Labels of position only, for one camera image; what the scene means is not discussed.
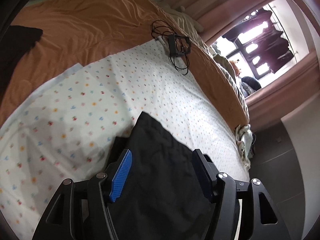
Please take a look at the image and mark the black long-sleeve jacket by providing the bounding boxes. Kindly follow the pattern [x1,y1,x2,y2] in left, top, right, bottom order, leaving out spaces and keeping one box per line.
[108,112,214,239]

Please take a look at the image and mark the dark hanging clothes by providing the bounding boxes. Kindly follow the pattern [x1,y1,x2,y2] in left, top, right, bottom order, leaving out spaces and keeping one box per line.
[222,8,294,79]

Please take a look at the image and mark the crumpled patterned white cloth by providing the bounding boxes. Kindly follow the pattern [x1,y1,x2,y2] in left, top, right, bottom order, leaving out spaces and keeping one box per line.
[234,124,253,170]

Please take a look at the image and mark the floral white bed sheet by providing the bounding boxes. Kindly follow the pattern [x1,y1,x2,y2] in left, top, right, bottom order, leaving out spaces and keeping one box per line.
[1,40,249,239]

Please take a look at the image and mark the pink right curtain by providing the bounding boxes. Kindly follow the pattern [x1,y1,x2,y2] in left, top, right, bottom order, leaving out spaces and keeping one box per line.
[246,51,319,132]

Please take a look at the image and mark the orange plush toy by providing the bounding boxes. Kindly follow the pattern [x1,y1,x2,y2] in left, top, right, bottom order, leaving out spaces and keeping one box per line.
[230,61,241,76]

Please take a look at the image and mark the orange-brown blanket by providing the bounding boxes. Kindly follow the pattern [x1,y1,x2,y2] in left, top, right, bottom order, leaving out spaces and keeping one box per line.
[1,0,249,130]

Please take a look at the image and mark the black folded garment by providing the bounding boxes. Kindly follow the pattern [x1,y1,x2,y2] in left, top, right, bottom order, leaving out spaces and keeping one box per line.
[0,25,43,100]

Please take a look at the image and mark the black cable bundle with charger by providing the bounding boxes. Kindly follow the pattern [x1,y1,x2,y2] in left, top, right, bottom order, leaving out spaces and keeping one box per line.
[150,19,193,76]

